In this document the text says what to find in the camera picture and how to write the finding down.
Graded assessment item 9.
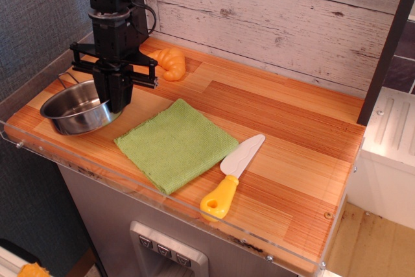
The dark right shelf post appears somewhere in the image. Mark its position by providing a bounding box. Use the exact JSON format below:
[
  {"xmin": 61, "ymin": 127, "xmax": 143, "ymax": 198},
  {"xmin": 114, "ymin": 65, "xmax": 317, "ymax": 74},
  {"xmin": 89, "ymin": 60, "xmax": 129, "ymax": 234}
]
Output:
[{"xmin": 357, "ymin": 0, "xmax": 414, "ymax": 126}]

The toy knife yellow handle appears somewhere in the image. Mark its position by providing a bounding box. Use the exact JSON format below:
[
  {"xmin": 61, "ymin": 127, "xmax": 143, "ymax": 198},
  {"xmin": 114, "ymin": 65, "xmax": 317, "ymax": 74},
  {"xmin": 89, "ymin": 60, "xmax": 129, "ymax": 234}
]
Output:
[{"xmin": 200, "ymin": 134, "xmax": 266, "ymax": 222}]

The clear acrylic left guard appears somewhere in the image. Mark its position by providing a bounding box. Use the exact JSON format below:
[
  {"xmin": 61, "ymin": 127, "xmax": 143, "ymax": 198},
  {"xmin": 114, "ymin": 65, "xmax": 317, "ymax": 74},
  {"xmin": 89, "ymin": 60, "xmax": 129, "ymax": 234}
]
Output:
[{"xmin": 1, "ymin": 30, "xmax": 93, "ymax": 121}]

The green cloth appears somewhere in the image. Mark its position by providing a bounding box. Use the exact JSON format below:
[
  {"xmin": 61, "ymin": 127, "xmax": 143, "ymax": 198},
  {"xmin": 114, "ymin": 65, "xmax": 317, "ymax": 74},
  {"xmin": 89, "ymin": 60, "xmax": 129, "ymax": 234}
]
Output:
[{"xmin": 114, "ymin": 99, "xmax": 239, "ymax": 195}]

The silver dispenser button panel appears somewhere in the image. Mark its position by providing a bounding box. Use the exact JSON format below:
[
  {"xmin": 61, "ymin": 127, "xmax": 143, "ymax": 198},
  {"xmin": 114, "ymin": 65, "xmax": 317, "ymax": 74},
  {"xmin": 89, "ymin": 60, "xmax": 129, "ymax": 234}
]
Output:
[{"xmin": 130, "ymin": 221, "xmax": 209, "ymax": 276}]

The orange toy croissant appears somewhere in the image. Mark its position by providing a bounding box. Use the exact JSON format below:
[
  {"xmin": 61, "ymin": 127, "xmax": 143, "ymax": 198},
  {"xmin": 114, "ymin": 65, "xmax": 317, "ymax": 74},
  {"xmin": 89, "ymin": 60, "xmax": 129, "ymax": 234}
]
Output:
[{"xmin": 148, "ymin": 47, "xmax": 186, "ymax": 81}]

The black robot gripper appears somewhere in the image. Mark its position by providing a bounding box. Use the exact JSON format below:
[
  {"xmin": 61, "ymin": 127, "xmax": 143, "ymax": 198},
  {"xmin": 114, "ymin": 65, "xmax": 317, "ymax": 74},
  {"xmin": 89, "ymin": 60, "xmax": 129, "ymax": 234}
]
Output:
[{"xmin": 70, "ymin": 14, "xmax": 158, "ymax": 114}]

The stainless steel pot bowl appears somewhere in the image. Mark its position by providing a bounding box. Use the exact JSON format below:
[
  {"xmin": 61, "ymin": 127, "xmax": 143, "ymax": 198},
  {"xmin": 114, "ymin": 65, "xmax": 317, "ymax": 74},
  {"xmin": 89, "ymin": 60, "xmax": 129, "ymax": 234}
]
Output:
[{"xmin": 40, "ymin": 80, "xmax": 121, "ymax": 136}]

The grey toy fridge cabinet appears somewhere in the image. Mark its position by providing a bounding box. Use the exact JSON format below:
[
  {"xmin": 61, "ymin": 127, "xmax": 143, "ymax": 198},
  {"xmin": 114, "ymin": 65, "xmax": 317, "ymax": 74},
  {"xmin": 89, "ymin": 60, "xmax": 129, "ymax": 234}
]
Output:
[{"xmin": 58, "ymin": 165, "xmax": 293, "ymax": 276}]

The clear acrylic guard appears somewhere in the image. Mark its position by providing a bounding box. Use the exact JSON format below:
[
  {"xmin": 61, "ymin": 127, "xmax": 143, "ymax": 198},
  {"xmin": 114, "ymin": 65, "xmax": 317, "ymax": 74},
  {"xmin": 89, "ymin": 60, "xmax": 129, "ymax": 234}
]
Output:
[
  {"xmin": 1, "ymin": 121, "xmax": 331, "ymax": 276},
  {"xmin": 1, "ymin": 30, "xmax": 93, "ymax": 121}
]

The white toy sink unit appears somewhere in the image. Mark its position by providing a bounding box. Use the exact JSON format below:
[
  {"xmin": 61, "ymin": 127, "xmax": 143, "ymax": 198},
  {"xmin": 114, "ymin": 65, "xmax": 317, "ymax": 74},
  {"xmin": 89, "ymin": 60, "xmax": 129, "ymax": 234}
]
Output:
[{"xmin": 346, "ymin": 88, "xmax": 414, "ymax": 228}]

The clear acrylic front guard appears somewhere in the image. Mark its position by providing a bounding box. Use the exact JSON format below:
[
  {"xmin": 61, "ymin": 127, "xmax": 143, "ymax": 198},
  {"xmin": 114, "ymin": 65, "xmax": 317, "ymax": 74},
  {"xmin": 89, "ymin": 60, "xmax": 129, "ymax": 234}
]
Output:
[{"xmin": 1, "ymin": 121, "xmax": 331, "ymax": 276}]

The orange object bottom left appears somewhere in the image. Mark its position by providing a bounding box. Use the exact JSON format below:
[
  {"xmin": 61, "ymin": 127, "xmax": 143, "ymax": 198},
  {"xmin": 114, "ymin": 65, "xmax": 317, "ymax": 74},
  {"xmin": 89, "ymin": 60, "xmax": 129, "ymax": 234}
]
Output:
[{"xmin": 17, "ymin": 263, "xmax": 51, "ymax": 277}]

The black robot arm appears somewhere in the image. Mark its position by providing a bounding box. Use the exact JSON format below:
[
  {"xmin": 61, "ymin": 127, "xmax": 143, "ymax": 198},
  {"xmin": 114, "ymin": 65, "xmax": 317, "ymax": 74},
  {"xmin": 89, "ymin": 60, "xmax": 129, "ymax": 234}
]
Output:
[{"xmin": 70, "ymin": 0, "xmax": 158, "ymax": 113}]

